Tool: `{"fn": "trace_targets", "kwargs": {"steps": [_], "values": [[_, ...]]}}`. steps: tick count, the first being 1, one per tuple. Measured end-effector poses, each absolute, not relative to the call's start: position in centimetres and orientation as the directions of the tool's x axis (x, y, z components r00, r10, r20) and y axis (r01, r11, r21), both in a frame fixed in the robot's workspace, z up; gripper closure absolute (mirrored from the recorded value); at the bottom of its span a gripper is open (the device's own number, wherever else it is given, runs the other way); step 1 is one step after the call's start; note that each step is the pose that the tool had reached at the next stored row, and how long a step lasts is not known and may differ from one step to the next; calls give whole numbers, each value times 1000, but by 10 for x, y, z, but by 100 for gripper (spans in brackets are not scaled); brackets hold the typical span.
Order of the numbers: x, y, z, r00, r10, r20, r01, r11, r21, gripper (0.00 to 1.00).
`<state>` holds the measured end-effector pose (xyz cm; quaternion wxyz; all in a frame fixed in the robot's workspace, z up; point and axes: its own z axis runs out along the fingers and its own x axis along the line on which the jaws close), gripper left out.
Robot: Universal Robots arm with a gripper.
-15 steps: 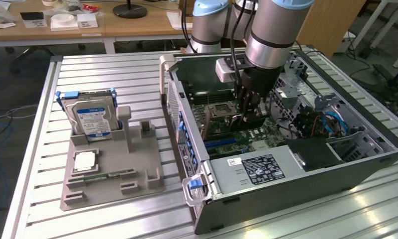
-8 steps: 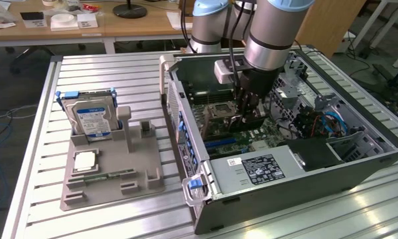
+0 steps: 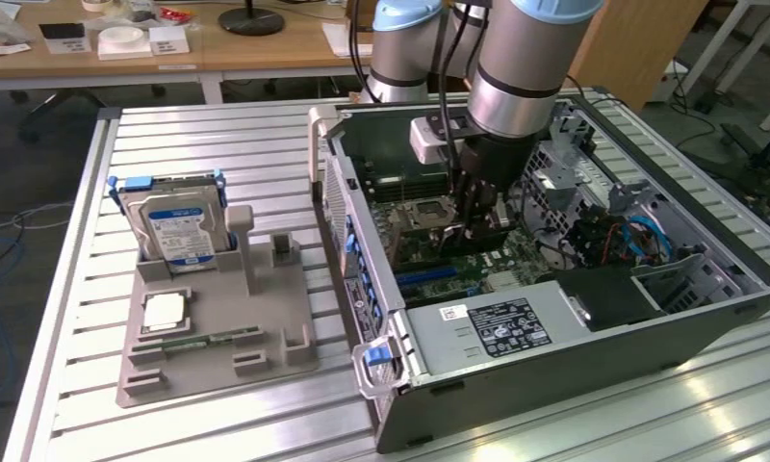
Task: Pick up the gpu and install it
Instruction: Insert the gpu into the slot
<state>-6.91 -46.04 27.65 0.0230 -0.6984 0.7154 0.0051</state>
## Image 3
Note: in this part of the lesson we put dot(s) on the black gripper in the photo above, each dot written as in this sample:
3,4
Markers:
491,163

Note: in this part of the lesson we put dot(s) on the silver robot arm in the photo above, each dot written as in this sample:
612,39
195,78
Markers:
520,86

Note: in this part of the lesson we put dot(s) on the grey metal drive cage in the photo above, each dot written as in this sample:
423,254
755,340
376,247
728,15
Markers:
562,185

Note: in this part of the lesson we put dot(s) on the black RAM slot row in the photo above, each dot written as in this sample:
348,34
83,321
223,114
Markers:
411,187

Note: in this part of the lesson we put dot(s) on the metal CPU socket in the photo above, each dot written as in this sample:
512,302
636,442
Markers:
427,209

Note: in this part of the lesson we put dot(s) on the green motherboard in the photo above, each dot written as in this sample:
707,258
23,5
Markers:
527,260

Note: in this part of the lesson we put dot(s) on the silver chipset heatsink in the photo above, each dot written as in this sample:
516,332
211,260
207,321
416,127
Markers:
504,282

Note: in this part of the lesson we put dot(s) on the blue expansion slot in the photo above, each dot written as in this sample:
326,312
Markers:
427,277

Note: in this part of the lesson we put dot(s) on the wooden cabinet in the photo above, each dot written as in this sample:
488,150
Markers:
648,48

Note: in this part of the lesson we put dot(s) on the white paper stack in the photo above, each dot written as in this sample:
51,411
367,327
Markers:
343,41

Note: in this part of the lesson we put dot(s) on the grey metal disk bay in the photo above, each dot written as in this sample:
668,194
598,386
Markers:
680,289

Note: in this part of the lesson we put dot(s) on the grey power supply unit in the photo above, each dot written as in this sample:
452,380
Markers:
443,351

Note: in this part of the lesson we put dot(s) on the blue case latch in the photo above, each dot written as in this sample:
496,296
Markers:
376,357

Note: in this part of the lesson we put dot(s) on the black round lamp base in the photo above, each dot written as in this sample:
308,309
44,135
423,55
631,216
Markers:
252,21

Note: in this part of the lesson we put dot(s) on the dark grey PC case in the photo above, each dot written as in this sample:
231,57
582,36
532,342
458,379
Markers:
584,385

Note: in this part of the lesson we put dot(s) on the hard disk in blue caddy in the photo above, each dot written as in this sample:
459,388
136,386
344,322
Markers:
174,231

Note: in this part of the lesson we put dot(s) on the white labelled box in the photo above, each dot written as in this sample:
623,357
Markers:
168,42

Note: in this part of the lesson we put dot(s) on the red packet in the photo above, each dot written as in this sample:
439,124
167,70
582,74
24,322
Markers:
174,15

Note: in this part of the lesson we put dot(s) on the silver CPU chip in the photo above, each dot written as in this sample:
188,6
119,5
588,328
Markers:
166,313

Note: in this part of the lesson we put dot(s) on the green RAM stick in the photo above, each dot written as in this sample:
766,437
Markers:
192,342

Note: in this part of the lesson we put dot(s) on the white box with round roll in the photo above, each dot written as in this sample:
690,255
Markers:
126,45

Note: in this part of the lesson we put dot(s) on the grey plastic parts rack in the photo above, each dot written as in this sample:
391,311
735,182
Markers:
199,368

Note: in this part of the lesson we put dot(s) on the wooden desk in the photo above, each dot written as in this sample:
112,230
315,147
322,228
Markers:
71,65

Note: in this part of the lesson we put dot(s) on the white box with black top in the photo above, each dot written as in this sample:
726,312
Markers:
66,38

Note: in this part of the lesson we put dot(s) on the white paper label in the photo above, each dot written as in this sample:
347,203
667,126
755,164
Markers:
7,50

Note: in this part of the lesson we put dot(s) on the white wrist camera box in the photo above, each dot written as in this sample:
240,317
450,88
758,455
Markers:
427,144

